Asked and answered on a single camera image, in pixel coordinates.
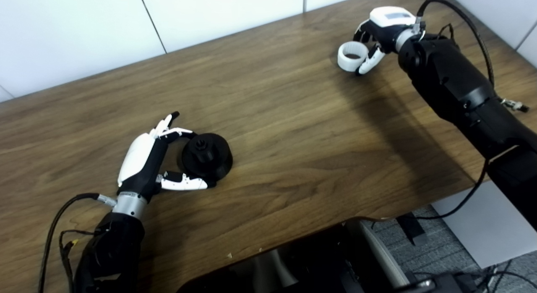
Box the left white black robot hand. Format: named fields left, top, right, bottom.
left=117, top=111, right=209, bottom=201

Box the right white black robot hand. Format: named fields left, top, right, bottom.
left=353, top=6, right=420, bottom=76

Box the white plastic ring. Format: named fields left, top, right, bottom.
left=337, top=41, right=374, bottom=73

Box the round black plastic part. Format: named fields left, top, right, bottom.
left=181, top=133, right=233, bottom=186

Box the glossy black robot torso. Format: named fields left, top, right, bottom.
left=176, top=217, right=416, bottom=293

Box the black tape strip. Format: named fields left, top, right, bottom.
left=396, top=212, right=428, bottom=246

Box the white floor board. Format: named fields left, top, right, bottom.
left=431, top=181, right=537, bottom=268

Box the black floor box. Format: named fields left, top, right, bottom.
left=403, top=273, right=470, bottom=293

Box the thin wire with yellow tag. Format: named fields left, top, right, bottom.
left=59, top=229, right=103, bottom=291

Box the floor cable bundle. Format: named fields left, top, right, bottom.
left=474, top=264, right=537, bottom=293

